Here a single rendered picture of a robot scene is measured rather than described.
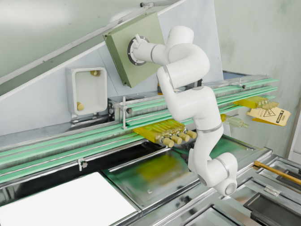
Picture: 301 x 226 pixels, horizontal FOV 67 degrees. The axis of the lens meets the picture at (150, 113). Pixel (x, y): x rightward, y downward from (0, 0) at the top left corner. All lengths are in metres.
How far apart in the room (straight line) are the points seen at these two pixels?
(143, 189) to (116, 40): 0.71
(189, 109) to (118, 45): 0.63
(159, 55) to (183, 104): 0.44
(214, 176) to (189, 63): 0.37
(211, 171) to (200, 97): 0.26
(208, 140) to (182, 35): 0.41
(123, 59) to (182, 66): 0.54
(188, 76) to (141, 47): 0.50
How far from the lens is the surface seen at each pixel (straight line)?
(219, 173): 0.80
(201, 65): 0.74
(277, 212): 1.14
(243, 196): 1.16
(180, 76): 0.73
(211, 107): 0.70
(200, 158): 0.75
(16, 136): 1.14
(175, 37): 0.92
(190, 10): 1.66
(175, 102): 0.68
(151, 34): 1.31
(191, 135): 1.22
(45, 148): 1.03
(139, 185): 1.04
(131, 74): 1.26
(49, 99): 1.18
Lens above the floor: 1.85
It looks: 46 degrees down
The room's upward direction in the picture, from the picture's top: 113 degrees clockwise
